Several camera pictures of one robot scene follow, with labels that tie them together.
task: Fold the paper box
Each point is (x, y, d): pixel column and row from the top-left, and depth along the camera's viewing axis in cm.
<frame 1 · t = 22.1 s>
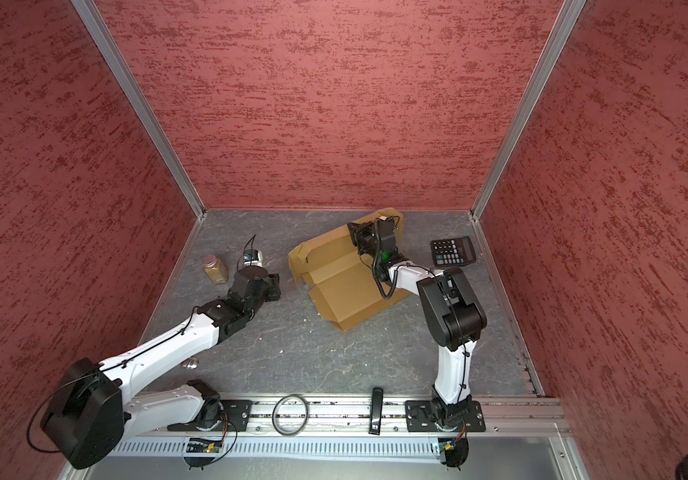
left hand: (272, 282, 86), fingers open
right hand: (342, 225, 93), fingers closed
flat brown cardboard box: (341, 280, 104), on the table
black desk calculator: (453, 252, 108), point 2 cm above the table
spice jar pink lid: (216, 269, 95), point 8 cm above the table

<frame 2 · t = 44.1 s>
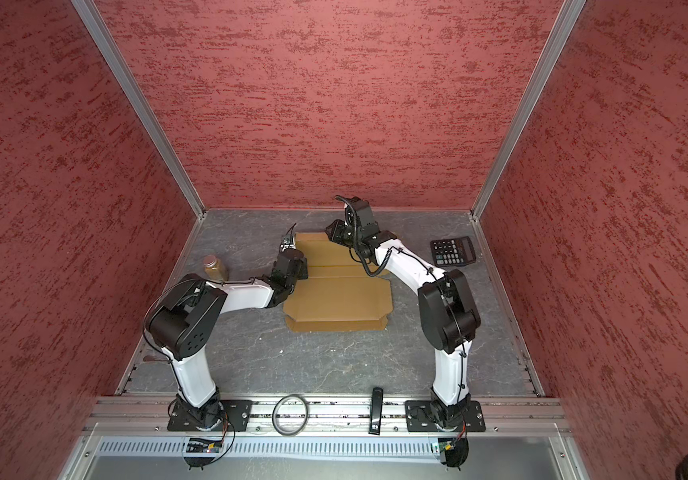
left hand: (297, 262, 99), fingers closed
right hand: (325, 235, 90), fingers open
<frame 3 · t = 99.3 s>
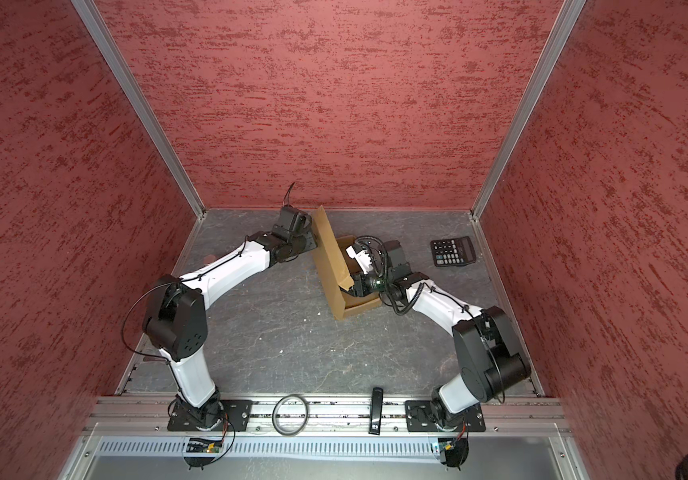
left hand: (310, 243, 92), fingers open
right hand: (337, 290, 82), fingers open
flat brown cardboard box: (336, 269, 79), point 23 cm above the table
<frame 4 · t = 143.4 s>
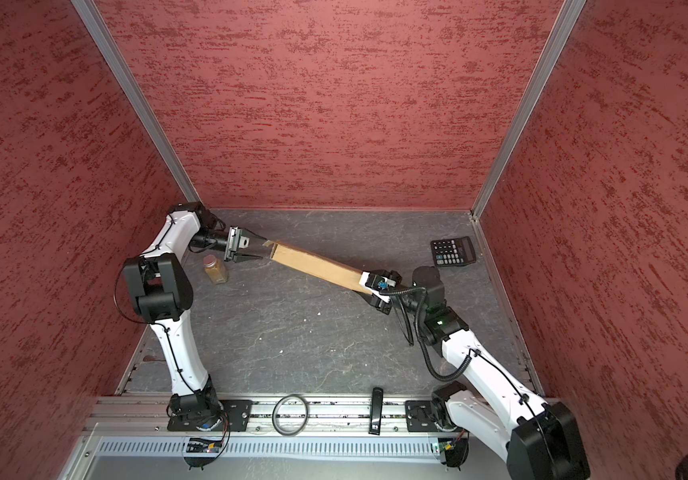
left hand: (262, 248, 83), fingers open
right hand: (357, 283, 75), fingers open
flat brown cardboard box: (317, 264, 72), point 29 cm above the table
